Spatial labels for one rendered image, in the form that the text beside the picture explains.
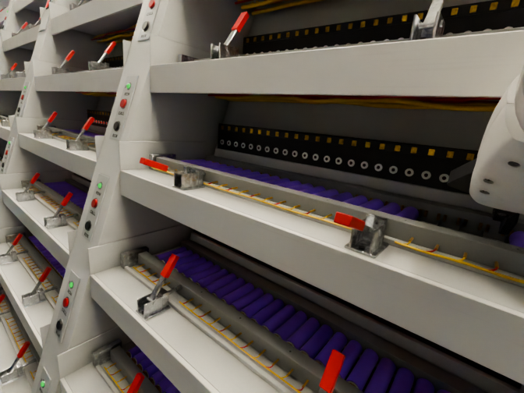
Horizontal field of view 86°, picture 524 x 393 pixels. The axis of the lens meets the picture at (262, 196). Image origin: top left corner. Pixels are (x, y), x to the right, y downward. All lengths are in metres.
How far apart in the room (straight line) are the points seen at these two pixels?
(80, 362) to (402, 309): 0.57
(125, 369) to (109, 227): 0.25
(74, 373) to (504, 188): 0.67
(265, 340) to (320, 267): 0.15
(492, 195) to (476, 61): 0.11
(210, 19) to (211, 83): 0.26
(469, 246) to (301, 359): 0.21
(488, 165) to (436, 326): 0.12
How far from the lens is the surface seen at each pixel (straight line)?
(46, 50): 1.25
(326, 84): 0.32
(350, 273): 0.26
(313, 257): 0.27
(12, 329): 1.14
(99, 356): 0.67
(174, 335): 0.43
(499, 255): 0.29
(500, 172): 0.21
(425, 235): 0.29
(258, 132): 0.54
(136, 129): 0.56
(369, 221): 0.27
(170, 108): 0.59
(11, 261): 1.13
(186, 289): 0.48
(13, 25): 1.96
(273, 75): 0.36
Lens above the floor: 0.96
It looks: level
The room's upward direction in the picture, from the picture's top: 16 degrees clockwise
